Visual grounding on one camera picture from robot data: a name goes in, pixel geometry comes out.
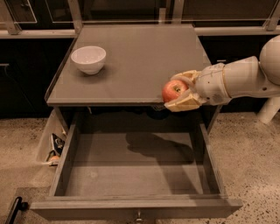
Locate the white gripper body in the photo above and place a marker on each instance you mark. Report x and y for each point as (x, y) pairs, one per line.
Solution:
(210, 83)

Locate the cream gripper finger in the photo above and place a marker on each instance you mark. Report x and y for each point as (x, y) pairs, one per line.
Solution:
(187, 101)
(188, 77)

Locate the red apple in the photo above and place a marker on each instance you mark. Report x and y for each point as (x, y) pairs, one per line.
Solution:
(173, 89)

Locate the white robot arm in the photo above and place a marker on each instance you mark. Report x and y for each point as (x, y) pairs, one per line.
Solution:
(257, 77)

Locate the open grey top drawer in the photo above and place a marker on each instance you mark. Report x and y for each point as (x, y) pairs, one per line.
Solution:
(165, 172)

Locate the metal drawer knob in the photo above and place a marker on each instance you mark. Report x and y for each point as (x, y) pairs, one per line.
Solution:
(139, 219)

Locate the white ceramic bowl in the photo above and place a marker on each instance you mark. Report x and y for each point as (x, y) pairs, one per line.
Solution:
(89, 59)

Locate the snack bag in bin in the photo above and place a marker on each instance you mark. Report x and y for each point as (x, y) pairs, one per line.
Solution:
(57, 144)

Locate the small orange fruit in bin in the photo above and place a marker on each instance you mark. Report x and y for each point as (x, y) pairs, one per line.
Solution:
(54, 158)

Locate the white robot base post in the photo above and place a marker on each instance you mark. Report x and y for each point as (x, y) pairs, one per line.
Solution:
(269, 110)

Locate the black handle object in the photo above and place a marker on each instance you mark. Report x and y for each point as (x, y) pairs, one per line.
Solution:
(18, 205)

